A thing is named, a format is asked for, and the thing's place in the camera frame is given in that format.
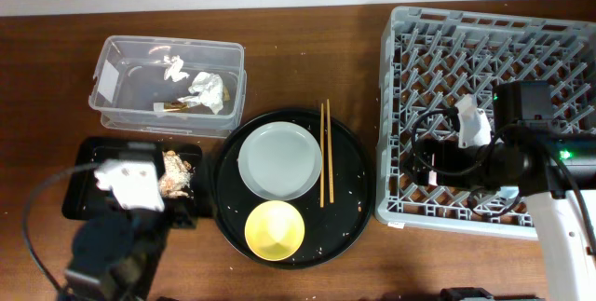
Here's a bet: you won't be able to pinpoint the blue cup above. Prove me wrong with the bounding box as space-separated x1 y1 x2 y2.
497 186 519 199

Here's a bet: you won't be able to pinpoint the left wooden chopstick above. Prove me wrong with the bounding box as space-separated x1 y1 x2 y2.
319 103 325 209

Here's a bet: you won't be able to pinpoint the grey plate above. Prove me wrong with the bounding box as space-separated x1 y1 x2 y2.
237 121 321 201

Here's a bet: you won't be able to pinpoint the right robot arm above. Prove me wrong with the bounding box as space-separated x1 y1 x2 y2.
400 81 595 300

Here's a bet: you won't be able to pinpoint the wooden chopstick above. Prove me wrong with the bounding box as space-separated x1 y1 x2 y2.
326 99 334 204
319 103 325 209

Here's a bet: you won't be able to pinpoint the food scraps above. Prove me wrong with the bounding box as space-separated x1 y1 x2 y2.
159 150 192 198

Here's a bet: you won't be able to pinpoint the small white paper scrap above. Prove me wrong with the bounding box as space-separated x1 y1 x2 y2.
163 55 190 82

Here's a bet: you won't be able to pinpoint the right wooden chopstick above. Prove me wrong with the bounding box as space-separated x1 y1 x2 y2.
326 99 334 204

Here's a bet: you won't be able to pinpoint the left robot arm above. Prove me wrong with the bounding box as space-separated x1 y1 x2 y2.
61 171 198 300

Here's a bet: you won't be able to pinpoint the grey dishwasher rack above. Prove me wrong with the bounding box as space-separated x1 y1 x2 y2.
375 7 595 240

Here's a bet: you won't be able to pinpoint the black rectangular tray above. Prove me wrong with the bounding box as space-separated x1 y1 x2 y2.
61 137 213 228

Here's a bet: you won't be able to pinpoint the round black tray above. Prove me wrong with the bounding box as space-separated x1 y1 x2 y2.
211 108 375 270

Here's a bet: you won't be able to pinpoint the clear plastic bin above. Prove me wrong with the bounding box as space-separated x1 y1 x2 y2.
88 35 247 138

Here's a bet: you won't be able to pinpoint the brown snack wrapper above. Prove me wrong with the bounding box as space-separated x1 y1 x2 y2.
153 87 230 115

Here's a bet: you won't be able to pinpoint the white napkin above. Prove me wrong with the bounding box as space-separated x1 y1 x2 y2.
178 72 224 115

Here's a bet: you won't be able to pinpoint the yellow bowl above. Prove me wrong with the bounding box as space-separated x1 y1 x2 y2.
244 200 305 261

